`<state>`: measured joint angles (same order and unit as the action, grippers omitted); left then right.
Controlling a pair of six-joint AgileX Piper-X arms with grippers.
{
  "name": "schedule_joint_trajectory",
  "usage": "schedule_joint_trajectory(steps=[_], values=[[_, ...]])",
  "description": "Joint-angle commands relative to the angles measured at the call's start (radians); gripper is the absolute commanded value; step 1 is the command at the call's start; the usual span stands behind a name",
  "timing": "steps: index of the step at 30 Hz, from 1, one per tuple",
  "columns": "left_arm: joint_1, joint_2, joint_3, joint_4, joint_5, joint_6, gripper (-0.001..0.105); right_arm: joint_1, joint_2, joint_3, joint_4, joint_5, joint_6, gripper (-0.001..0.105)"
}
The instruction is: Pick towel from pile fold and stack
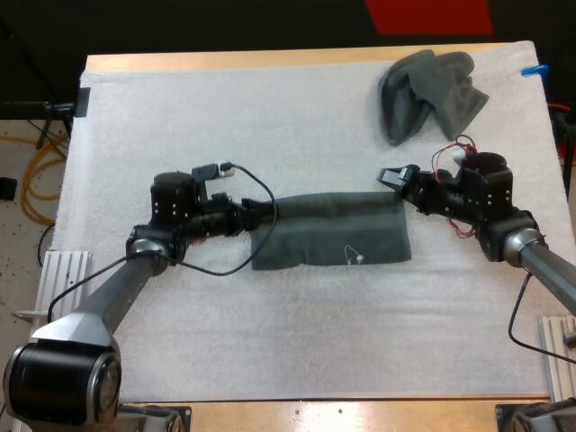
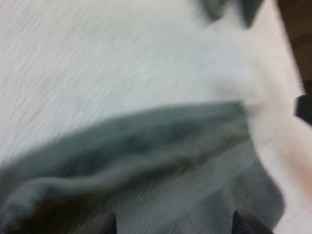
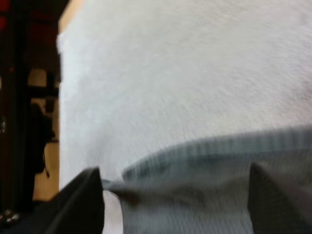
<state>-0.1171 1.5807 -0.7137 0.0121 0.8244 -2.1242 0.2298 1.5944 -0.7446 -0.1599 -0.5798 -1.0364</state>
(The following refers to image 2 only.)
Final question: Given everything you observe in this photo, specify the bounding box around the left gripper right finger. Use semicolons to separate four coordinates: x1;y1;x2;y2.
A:
231;209;275;234

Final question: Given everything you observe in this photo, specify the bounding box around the dark table edge clamp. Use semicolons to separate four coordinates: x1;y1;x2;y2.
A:
295;94;312;126

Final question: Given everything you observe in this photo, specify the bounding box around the dark grey-green towel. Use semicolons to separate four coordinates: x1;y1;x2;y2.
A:
0;99;286;234

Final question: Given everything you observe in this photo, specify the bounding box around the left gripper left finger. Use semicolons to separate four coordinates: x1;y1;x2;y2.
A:
73;211;117;234

